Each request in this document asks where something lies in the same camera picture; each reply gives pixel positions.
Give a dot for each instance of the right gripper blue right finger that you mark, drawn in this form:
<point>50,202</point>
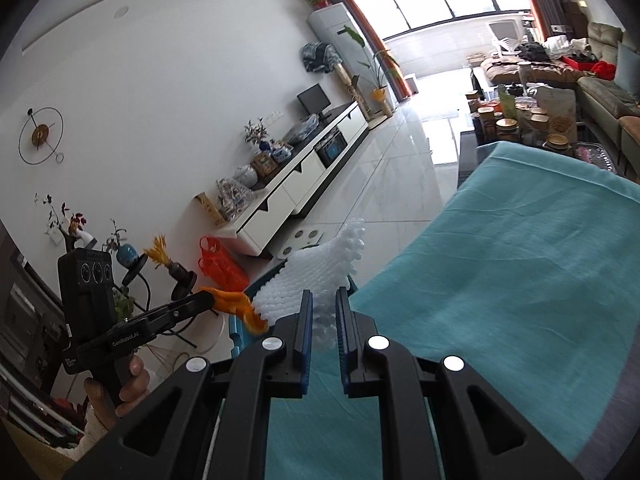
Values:
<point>340,296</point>

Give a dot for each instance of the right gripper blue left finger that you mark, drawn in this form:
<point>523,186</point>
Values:
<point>303,340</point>

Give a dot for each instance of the white foam fruit net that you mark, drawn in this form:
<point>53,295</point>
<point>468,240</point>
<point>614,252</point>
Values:
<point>348,245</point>

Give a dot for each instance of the orange peel piece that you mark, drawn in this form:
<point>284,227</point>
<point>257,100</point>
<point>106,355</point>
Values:
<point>238,305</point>

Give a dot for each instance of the white bathroom scale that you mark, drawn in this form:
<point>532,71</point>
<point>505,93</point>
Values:
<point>303,237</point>

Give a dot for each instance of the orange red plastic bag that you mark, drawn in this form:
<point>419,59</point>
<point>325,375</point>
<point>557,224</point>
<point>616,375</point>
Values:
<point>217,263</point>

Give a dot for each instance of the white black TV cabinet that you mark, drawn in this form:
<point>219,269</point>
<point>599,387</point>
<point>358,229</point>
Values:
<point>294,190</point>

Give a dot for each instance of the white ceramic jar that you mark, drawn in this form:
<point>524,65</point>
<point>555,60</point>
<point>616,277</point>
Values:
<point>246,175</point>

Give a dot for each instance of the teal and grey tablecloth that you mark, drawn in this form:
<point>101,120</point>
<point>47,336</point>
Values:
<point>530,274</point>

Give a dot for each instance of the black computer monitor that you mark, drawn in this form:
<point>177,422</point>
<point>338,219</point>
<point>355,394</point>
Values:
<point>315,102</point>

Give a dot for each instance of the tall green potted plant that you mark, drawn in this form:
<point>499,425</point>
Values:
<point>380,64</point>

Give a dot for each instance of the cluttered dark coffee table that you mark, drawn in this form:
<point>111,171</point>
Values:
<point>538,116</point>

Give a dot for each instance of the white standing air conditioner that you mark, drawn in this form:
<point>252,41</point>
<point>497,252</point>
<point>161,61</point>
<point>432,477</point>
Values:
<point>327,23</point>

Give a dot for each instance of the olive green sectional sofa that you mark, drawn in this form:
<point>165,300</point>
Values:
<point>610,108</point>

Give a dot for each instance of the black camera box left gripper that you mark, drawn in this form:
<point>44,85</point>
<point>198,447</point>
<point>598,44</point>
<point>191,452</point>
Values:
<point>85,277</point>

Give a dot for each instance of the round metal wall clock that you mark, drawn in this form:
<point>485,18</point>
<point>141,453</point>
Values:
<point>41,136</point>

